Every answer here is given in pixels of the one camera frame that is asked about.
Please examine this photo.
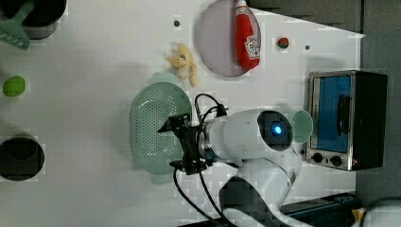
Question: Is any green plastic strainer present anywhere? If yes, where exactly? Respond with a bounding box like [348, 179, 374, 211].
[130, 73, 192, 184]

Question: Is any black round pot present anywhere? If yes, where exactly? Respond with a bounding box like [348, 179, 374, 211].
[0, 136, 45, 182]

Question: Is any grey round plate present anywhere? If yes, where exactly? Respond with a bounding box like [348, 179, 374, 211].
[197, 0, 261, 77]

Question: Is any green plastic spatula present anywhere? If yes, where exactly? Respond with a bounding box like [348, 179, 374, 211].
[0, 0, 36, 50]

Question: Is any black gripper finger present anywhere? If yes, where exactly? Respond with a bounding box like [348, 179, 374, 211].
[158, 121, 172, 133]
[169, 160, 188, 168]

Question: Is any yellow plush banana peel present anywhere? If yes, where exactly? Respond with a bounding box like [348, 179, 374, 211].
[166, 44, 198, 86]

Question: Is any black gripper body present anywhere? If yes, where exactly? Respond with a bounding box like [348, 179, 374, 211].
[168, 113, 211, 175]

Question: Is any black cable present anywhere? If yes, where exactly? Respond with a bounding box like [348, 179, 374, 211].
[172, 93, 237, 227]

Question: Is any green lime toy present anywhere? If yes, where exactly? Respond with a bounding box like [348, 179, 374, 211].
[3, 76, 26, 97]

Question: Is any green plastic cup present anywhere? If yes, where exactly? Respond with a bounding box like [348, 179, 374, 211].
[290, 111, 313, 144]

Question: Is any black pot top left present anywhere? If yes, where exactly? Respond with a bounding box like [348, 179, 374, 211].
[0, 0, 67, 40]

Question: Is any red plush ketchup bottle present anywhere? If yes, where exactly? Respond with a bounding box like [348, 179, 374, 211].
[235, 0, 260, 70]

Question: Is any silver toaster oven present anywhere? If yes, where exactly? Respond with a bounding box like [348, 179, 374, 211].
[305, 70, 388, 171]

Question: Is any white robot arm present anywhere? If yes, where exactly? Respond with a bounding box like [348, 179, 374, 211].
[158, 109, 313, 227]

